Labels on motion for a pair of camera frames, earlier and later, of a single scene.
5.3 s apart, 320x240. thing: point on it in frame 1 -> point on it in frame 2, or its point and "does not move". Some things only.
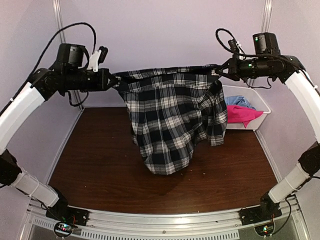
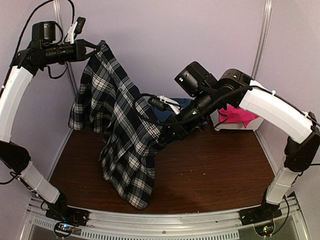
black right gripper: [233, 71] -> [181, 131]
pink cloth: [239, 114] does not move
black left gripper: [106, 74] -> [79, 52]
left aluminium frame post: [57, 10] does not move
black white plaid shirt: [172, 110] -> [109, 102]
